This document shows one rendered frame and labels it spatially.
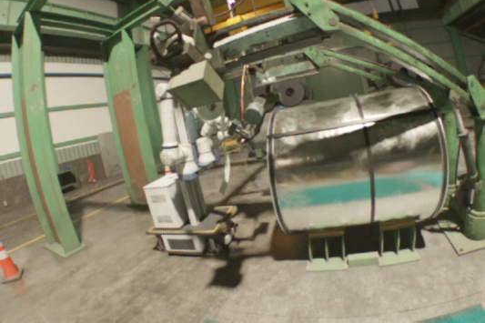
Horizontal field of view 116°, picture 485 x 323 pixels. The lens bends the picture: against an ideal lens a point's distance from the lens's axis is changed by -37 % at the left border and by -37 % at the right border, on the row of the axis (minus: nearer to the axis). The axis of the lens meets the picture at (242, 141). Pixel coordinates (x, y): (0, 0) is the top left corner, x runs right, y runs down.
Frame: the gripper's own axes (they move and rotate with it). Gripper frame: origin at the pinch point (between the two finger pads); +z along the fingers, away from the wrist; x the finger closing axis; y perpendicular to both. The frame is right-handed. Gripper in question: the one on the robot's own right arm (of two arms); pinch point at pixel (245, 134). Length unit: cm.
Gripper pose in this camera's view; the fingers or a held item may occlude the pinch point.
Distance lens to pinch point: 185.1
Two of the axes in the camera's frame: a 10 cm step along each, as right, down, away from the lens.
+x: -3.8, 6.6, 6.5
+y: 3.1, -5.7, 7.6
